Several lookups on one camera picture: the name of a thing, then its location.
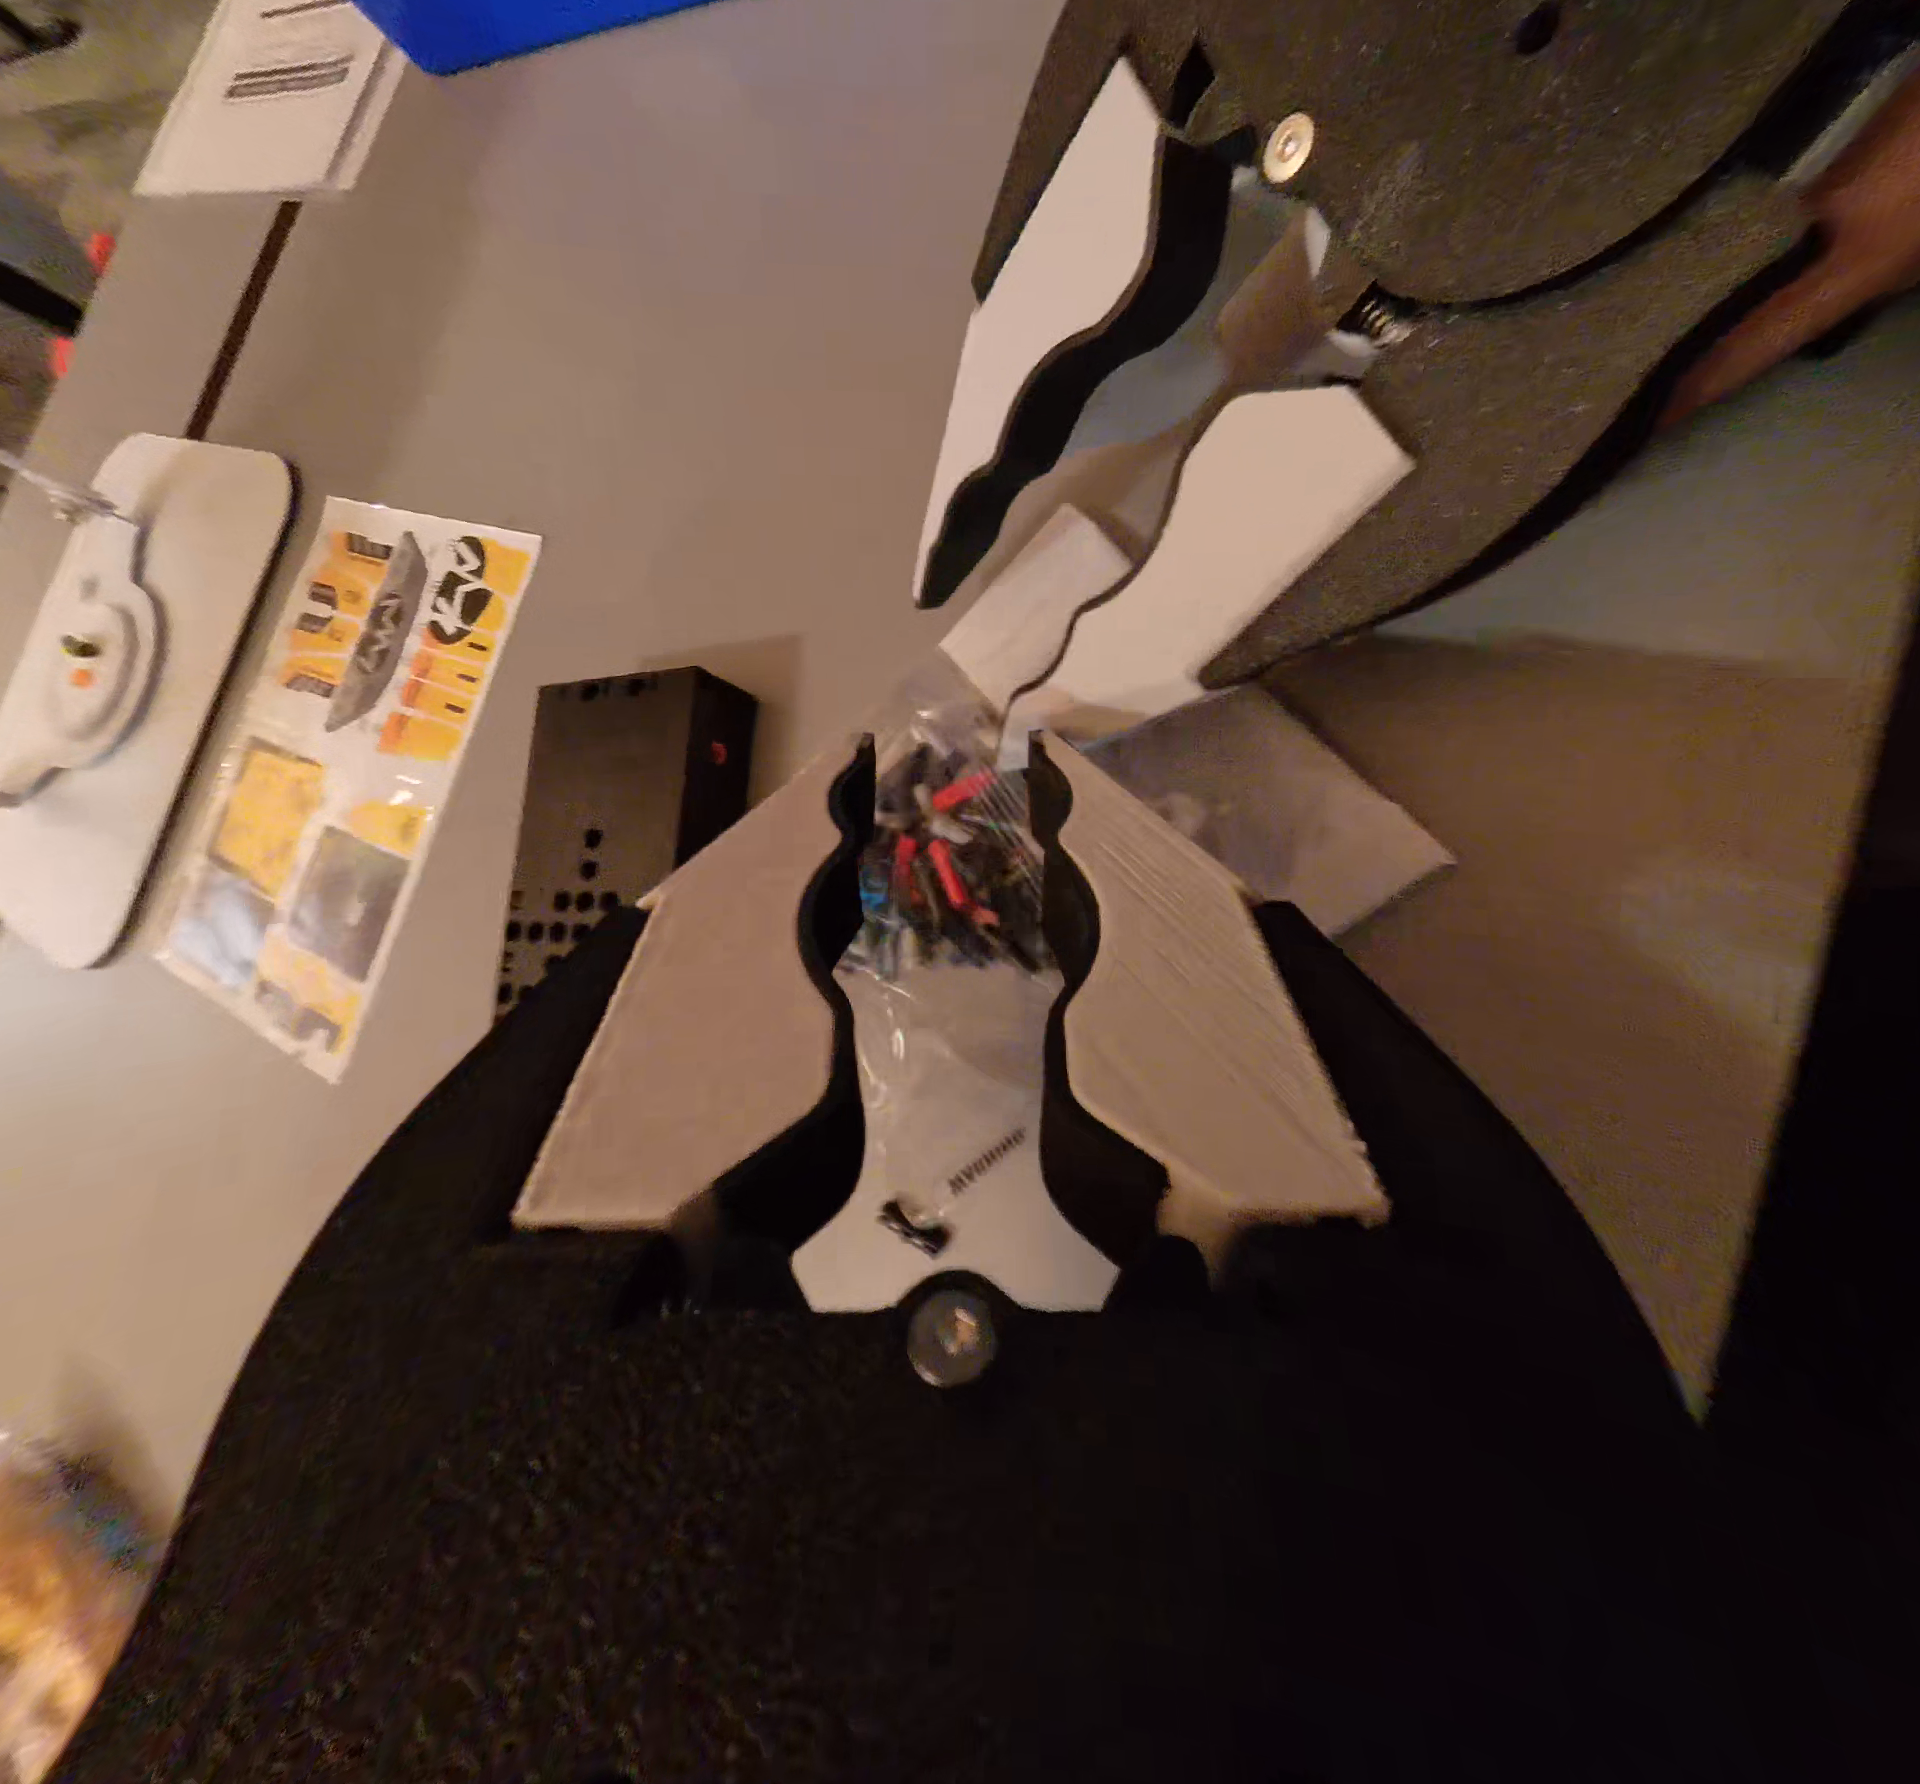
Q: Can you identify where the person's right hand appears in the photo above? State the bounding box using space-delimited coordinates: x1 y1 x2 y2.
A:
1657 110 1920 432

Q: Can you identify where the clear bag of small pins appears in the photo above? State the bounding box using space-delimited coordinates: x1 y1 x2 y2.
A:
788 506 1461 1315

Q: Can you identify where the white printed paper sheet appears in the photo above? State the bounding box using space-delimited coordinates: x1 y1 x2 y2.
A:
132 0 410 201

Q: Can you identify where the clear bag of yellow parts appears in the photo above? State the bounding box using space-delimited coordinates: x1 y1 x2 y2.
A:
0 1425 165 1784

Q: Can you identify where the black perforated plastic box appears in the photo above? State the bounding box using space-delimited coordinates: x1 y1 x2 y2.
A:
492 663 764 1023

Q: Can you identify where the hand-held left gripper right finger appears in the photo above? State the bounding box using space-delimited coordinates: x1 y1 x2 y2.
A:
1026 727 1392 1272

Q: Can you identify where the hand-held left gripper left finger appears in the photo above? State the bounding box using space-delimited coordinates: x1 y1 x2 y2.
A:
515 731 883 1267

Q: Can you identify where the pile of small black pins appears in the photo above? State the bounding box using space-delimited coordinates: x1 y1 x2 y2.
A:
858 726 1056 979

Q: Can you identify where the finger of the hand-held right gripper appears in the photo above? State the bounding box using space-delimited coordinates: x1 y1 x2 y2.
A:
913 56 1255 612
1020 378 1420 724

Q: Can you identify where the yellow and grey sticker sheet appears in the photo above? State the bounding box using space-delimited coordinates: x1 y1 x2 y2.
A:
155 491 546 1083

